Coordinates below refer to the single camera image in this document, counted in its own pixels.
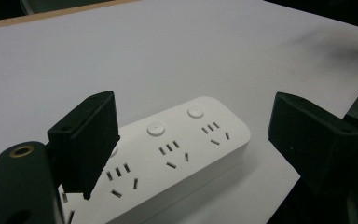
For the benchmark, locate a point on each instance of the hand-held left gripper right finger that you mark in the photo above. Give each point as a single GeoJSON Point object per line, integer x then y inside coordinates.
{"type": "Point", "coordinates": [310, 137]}

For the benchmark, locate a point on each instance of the white power strip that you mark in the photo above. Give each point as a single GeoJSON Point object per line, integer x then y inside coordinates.
{"type": "Point", "coordinates": [171, 161]}

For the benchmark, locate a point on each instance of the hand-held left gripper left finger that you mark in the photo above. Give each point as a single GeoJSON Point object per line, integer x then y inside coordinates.
{"type": "Point", "coordinates": [84, 143]}

